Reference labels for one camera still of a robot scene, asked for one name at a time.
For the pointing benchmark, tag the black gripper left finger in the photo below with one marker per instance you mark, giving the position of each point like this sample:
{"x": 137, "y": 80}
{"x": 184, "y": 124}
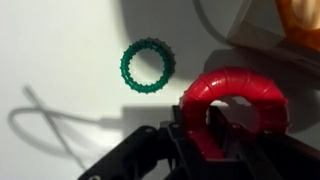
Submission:
{"x": 181, "y": 140}

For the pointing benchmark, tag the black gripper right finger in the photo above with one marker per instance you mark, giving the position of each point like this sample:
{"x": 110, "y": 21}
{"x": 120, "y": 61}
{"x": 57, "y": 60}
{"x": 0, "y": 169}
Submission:
{"x": 230, "y": 133}

